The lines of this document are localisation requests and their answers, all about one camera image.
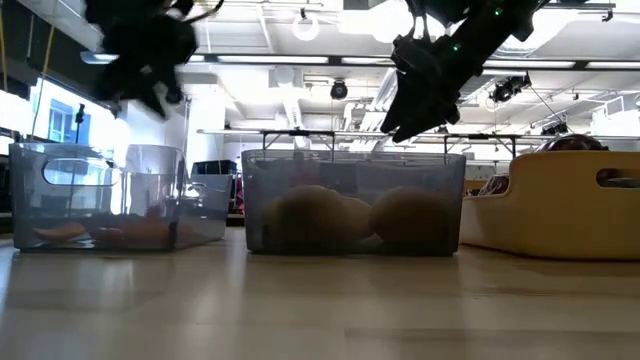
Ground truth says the orange chili pepper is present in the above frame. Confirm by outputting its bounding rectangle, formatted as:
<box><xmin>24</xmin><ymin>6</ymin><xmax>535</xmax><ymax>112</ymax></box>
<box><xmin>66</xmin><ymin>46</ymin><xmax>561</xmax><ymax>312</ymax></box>
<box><xmin>122</xmin><ymin>207</ymin><xmax>171</xmax><ymax>247</ymax></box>

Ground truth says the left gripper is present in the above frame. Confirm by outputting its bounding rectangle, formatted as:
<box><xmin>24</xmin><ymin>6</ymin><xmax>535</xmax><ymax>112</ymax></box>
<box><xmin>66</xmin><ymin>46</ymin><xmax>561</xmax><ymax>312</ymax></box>
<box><xmin>84</xmin><ymin>0</ymin><xmax>199</xmax><ymax>120</ymax></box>

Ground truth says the clear grey plastic bin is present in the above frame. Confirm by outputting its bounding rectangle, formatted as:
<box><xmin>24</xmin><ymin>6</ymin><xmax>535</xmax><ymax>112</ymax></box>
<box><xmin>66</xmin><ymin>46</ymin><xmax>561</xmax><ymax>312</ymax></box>
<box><xmin>8</xmin><ymin>142</ymin><xmax>234</xmax><ymax>251</ymax></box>
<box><xmin>240</xmin><ymin>148</ymin><xmax>468</xmax><ymax>257</ymax></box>

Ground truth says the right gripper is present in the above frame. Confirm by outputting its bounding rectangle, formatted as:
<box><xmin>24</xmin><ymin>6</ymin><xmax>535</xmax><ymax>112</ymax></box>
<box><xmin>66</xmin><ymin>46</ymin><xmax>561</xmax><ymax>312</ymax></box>
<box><xmin>379</xmin><ymin>12</ymin><xmax>502</xmax><ymax>145</ymax></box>

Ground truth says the black storage crate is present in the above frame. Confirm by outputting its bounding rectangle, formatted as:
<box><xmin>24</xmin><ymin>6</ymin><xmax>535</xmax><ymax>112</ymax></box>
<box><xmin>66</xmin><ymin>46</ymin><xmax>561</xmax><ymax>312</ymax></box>
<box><xmin>191</xmin><ymin>159</ymin><xmax>239</xmax><ymax>177</ymax></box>

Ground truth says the red chili pepper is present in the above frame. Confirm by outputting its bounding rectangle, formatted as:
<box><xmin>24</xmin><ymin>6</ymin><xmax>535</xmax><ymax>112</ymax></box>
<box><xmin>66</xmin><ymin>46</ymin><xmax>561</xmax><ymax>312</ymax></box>
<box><xmin>88</xmin><ymin>226</ymin><xmax>126</xmax><ymax>246</ymax></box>

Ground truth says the yellow plastic basket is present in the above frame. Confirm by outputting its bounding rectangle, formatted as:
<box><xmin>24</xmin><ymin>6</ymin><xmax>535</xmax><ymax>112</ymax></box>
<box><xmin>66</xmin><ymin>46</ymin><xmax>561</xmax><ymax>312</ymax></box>
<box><xmin>459</xmin><ymin>149</ymin><xmax>640</xmax><ymax>261</ymax></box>

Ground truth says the white hanging ring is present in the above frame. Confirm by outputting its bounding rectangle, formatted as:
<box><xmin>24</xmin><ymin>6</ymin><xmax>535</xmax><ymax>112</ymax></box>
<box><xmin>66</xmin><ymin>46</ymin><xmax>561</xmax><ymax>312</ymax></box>
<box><xmin>291</xmin><ymin>13</ymin><xmax>321</xmax><ymax>43</ymax></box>

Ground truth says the long ceiling light strip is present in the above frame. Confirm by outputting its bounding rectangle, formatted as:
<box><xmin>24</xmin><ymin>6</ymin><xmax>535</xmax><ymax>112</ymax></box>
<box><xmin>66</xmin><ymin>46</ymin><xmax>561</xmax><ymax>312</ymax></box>
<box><xmin>79</xmin><ymin>49</ymin><xmax>640</xmax><ymax>70</ymax></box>

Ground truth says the black background rig frame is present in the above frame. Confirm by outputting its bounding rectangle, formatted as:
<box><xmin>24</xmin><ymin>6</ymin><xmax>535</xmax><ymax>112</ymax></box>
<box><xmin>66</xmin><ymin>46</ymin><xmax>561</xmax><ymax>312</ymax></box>
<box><xmin>197</xmin><ymin>128</ymin><xmax>640</xmax><ymax>159</ymax></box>

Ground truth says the orange carrot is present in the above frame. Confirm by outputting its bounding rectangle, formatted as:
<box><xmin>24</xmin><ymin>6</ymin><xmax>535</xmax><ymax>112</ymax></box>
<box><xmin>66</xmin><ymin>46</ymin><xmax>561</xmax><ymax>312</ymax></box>
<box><xmin>32</xmin><ymin>222</ymin><xmax>88</xmax><ymax>244</ymax></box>

